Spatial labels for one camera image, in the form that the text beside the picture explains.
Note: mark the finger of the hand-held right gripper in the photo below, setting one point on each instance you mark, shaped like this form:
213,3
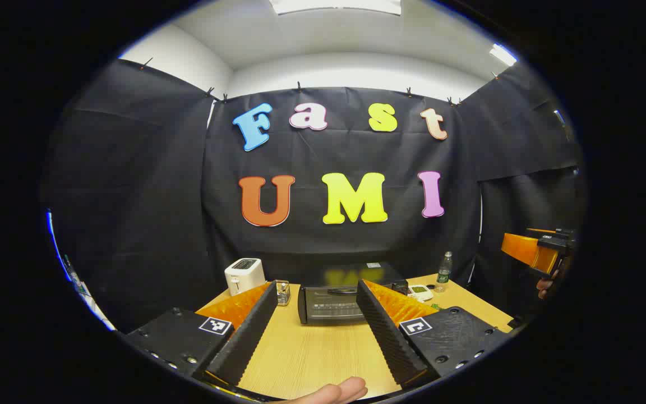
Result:
525,249

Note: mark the clear plastic water bottle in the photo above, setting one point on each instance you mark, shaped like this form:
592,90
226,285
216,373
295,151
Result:
444,272

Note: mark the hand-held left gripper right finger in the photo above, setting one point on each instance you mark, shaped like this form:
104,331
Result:
384,336

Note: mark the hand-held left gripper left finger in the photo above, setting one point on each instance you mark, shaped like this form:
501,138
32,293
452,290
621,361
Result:
247,336

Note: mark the white toaster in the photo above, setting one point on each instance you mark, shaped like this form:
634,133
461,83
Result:
244,275

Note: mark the black backdrop cloth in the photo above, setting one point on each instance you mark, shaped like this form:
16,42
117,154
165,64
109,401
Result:
149,213

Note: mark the small ceiling light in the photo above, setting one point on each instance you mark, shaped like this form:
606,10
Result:
502,54

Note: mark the long ceiling light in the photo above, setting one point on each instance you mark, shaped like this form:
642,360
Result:
334,5

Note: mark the black electric oven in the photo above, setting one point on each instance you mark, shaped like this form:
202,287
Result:
328,306

